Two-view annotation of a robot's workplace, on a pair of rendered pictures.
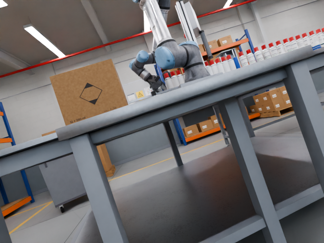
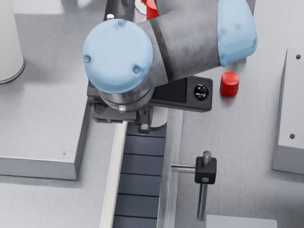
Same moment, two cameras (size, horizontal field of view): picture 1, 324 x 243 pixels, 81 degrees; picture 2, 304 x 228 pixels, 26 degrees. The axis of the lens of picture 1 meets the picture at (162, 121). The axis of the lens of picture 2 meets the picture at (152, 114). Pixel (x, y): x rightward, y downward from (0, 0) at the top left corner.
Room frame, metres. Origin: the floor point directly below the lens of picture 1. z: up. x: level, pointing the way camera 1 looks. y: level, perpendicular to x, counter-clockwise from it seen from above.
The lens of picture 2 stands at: (1.20, 0.54, 1.73)
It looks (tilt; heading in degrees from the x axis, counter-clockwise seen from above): 50 degrees down; 286
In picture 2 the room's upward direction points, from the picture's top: straight up
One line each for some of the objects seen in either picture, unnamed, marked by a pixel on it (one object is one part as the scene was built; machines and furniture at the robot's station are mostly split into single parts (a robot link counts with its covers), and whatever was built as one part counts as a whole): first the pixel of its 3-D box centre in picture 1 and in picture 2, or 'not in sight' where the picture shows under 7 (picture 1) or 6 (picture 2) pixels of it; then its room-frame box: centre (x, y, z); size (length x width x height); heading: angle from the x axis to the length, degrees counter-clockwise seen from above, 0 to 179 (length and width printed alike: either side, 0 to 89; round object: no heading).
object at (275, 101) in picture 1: (274, 101); not in sight; (5.12, -3.05, 0.32); 1.20 x 0.83 x 0.64; 3
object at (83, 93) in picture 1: (96, 98); not in sight; (1.01, 0.29, 0.99); 0.30 x 0.24 x 0.27; 96
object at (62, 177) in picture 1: (69, 173); not in sight; (3.07, 1.70, 0.48); 0.89 x 0.63 x 0.96; 24
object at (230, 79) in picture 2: not in sight; (229, 83); (1.29, -0.29, 0.85); 0.03 x 0.03 x 0.03
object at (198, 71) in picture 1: (195, 74); not in sight; (1.08, -0.27, 0.94); 0.15 x 0.15 x 0.10
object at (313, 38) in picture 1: (314, 42); not in sight; (1.67, -1.52, 0.98); 0.05 x 0.05 x 0.20
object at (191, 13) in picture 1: (189, 22); not in sight; (1.37, -0.43, 1.38); 0.17 x 0.10 x 0.19; 156
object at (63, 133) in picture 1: (173, 106); not in sight; (1.06, -0.09, 0.81); 0.90 x 0.90 x 0.04; 5
